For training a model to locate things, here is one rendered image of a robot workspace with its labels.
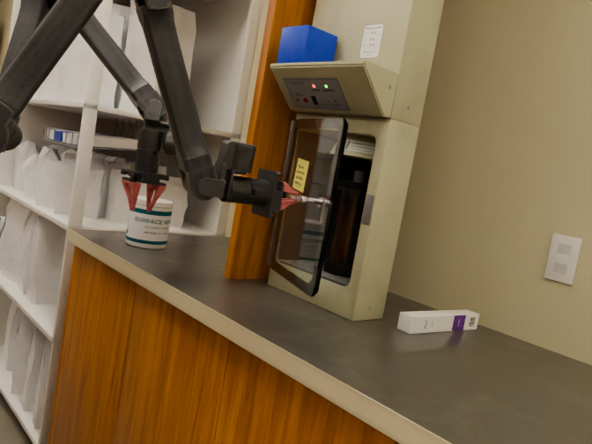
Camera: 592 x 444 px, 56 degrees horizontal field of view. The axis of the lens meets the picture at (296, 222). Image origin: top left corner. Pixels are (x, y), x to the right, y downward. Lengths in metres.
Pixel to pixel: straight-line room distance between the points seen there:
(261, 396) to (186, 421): 0.29
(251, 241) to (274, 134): 0.30
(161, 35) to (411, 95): 0.58
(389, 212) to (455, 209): 0.38
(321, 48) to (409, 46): 0.22
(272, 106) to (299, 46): 0.21
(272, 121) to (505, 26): 0.68
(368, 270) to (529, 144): 0.56
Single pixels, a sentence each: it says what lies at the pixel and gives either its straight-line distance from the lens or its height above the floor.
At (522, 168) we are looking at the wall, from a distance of 1.58.
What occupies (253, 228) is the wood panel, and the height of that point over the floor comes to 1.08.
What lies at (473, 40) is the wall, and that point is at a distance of 1.74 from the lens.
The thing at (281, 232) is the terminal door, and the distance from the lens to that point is 1.44.
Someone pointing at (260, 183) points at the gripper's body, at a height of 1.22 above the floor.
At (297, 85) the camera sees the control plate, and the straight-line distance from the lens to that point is 1.40.
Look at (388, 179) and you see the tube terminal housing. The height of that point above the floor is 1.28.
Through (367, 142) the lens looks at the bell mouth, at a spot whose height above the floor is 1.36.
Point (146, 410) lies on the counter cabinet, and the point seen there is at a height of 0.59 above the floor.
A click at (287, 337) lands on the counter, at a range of 1.10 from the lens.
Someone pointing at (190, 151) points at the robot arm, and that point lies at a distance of 1.10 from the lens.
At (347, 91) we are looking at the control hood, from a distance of 1.29.
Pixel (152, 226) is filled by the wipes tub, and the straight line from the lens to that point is 1.77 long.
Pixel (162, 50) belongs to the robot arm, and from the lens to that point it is 1.09.
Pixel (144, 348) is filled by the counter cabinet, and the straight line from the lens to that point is 1.54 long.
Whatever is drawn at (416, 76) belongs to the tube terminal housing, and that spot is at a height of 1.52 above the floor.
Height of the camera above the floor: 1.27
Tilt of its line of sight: 6 degrees down
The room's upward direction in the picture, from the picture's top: 10 degrees clockwise
